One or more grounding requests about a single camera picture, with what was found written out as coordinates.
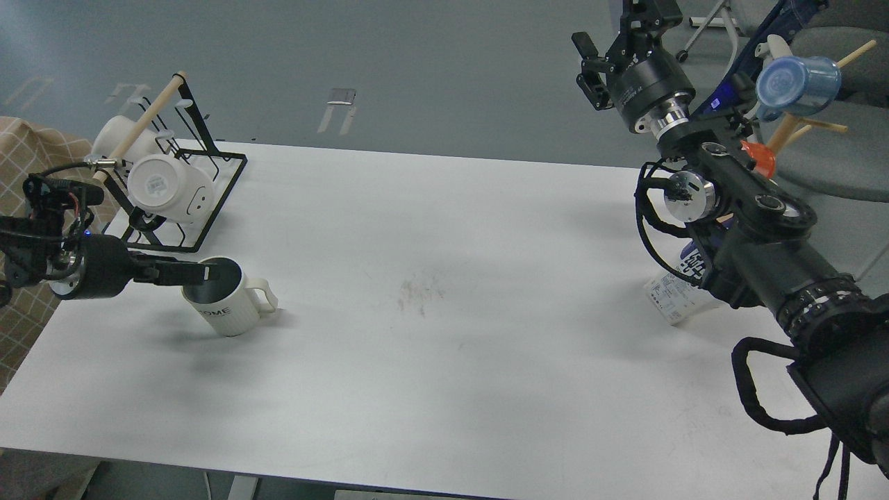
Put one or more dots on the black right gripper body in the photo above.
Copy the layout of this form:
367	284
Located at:
648	87

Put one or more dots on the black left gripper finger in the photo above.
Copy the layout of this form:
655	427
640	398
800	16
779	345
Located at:
170	272

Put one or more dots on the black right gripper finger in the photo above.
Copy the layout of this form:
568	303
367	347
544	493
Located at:
592	68
643	23

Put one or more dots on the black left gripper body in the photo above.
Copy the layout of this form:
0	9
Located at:
106	268

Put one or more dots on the white ribbed HOME mug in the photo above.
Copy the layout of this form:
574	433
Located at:
232	303

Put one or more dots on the blue white milk carton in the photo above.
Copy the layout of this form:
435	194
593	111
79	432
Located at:
677	300

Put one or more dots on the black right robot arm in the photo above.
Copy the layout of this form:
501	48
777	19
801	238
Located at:
709	218

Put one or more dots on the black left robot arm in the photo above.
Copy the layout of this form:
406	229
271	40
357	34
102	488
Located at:
53	244

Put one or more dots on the orange plastic cup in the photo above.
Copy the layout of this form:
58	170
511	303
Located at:
762	159

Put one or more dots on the blue plastic cup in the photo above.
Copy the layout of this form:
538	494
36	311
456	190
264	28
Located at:
797	86

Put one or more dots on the beige checkered cloth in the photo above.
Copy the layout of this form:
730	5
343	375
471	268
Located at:
27	147

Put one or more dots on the white mug on rack front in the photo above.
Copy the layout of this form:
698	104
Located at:
171	188

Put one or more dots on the white mug on rack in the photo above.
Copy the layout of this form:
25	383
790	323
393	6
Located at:
115	130
171	188

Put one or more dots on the white mug on rack rear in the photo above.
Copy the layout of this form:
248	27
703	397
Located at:
115	130

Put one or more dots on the wooden mug tree stand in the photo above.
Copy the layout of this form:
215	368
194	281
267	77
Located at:
840	151

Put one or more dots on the grey office chair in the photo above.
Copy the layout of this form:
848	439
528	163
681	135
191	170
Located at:
847	19

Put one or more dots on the black wire cup rack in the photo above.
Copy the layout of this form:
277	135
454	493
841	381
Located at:
174	115

